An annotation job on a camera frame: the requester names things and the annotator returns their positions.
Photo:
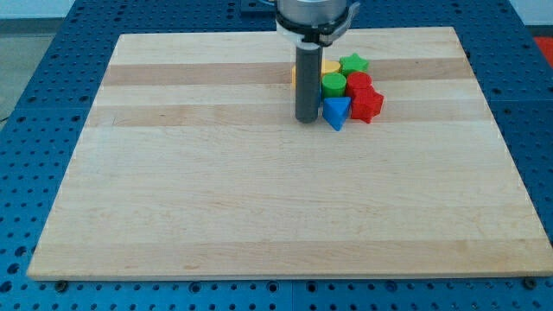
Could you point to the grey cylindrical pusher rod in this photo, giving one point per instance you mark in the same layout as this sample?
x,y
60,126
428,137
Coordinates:
x,y
308,79

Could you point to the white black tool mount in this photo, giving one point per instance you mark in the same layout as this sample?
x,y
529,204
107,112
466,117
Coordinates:
x,y
314,24

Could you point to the blue triangle block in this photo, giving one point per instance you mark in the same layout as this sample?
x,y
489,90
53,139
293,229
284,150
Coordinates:
x,y
336,111

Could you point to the yellow block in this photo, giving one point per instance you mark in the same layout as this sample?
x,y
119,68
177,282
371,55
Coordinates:
x,y
327,66

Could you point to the green cylinder block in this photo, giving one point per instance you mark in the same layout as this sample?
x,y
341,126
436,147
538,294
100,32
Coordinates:
x,y
333,85

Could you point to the green star block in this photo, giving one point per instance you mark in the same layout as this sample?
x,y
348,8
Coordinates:
x,y
353,63

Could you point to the red cylinder block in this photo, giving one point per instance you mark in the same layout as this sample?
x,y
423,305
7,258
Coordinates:
x,y
357,82

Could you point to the red star block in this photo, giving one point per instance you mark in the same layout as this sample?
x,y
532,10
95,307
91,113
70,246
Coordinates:
x,y
366,104

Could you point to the wooden board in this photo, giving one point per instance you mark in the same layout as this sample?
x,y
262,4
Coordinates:
x,y
191,166

